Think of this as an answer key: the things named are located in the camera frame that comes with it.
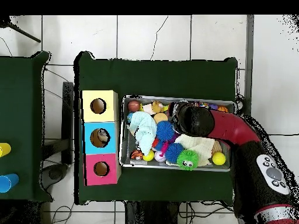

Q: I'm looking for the colourful polka dot cloth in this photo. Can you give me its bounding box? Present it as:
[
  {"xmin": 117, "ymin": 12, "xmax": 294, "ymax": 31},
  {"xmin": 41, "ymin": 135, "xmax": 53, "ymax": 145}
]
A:
[{"xmin": 192, "ymin": 100, "xmax": 219, "ymax": 110}]

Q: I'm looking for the wooden box with three holes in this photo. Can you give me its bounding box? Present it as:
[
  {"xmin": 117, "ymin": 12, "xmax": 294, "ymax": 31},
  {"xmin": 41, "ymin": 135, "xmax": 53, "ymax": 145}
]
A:
[{"xmin": 80, "ymin": 89, "xmax": 122, "ymax": 187}]

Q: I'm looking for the light blue waffle cloth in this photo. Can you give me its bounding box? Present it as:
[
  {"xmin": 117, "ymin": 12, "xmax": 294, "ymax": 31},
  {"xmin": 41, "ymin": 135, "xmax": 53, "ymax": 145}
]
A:
[{"xmin": 127, "ymin": 111, "xmax": 158, "ymax": 156}]

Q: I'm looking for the blue spiky rubber ball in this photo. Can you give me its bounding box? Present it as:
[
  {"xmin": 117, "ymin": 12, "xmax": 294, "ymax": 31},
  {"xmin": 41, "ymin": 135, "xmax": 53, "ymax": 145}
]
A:
[
  {"xmin": 155, "ymin": 120, "xmax": 175, "ymax": 142},
  {"xmin": 165, "ymin": 142, "xmax": 185, "ymax": 164}
]

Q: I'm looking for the tan teddy bear plush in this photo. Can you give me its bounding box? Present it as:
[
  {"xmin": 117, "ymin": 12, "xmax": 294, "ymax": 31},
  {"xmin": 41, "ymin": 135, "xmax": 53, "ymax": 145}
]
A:
[{"xmin": 150, "ymin": 100, "xmax": 170, "ymax": 114}]

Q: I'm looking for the brown football toy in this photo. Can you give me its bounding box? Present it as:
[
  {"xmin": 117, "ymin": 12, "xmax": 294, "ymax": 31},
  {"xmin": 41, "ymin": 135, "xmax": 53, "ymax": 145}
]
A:
[{"xmin": 127, "ymin": 100, "xmax": 141, "ymax": 113}]

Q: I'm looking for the orange tiger striped toy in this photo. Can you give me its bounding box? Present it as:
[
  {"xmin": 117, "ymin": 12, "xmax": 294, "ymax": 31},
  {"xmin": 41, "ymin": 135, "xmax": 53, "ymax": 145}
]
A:
[{"xmin": 129, "ymin": 149, "xmax": 144, "ymax": 161}]

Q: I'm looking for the dark green table cloth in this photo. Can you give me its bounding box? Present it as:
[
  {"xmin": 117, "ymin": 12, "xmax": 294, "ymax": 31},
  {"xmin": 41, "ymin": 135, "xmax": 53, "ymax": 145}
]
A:
[
  {"xmin": 74, "ymin": 51, "xmax": 238, "ymax": 206},
  {"xmin": 0, "ymin": 51, "xmax": 53, "ymax": 202}
]

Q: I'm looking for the green spiky rubber ball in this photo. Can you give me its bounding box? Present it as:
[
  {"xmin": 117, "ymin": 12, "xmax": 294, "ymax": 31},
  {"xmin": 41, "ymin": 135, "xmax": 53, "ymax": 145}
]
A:
[{"xmin": 176, "ymin": 149, "xmax": 200, "ymax": 172}]

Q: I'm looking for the cream waffle cloth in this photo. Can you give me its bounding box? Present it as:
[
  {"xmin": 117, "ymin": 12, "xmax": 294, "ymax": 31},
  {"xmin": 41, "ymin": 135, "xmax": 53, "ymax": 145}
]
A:
[{"xmin": 173, "ymin": 134, "xmax": 217, "ymax": 167}]

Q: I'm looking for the yellow foam ball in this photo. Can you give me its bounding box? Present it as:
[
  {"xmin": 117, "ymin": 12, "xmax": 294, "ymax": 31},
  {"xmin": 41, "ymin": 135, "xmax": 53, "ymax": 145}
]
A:
[{"xmin": 211, "ymin": 151, "xmax": 227, "ymax": 166}]

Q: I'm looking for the gray round floor base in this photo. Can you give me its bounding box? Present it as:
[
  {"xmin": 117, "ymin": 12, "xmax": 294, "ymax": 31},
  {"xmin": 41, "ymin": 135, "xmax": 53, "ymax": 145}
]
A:
[{"xmin": 41, "ymin": 163, "xmax": 69, "ymax": 190}]

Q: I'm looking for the yellow cylinder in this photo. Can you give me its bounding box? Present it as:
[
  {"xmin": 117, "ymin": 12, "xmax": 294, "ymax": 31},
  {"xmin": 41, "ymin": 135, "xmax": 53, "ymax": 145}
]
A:
[{"xmin": 0, "ymin": 142, "xmax": 12, "ymax": 158}]

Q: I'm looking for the blue cylinder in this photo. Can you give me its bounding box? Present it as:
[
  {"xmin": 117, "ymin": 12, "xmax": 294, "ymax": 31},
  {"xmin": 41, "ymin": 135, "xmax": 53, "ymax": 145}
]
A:
[{"xmin": 0, "ymin": 173, "xmax": 20, "ymax": 194}]

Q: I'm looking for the black tripod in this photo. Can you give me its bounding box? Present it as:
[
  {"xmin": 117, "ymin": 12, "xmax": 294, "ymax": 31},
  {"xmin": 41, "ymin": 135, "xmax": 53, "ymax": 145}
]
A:
[{"xmin": 0, "ymin": 15, "xmax": 41, "ymax": 44}]

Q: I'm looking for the silver wire mesh bin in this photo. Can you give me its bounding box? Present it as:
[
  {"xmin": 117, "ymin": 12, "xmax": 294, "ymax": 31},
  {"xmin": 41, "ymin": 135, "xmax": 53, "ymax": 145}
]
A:
[{"xmin": 119, "ymin": 94, "xmax": 237, "ymax": 173}]

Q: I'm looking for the black frame stand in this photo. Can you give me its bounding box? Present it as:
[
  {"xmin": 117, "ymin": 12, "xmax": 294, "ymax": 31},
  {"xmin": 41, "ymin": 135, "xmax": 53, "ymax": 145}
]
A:
[{"xmin": 41, "ymin": 81, "xmax": 75, "ymax": 165}]

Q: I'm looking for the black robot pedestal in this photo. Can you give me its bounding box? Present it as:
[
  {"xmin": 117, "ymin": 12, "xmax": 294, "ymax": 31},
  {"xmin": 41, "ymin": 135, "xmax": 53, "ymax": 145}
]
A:
[{"xmin": 124, "ymin": 201, "xmax": 180, "ymax": 224}]

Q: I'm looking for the black floor cable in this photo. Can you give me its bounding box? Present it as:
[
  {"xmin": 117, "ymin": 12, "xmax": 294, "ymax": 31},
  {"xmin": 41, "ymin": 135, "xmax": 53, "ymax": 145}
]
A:
[{"xmin": 268, "ymin": 132, "xmax": 299, "ymax": 137}]

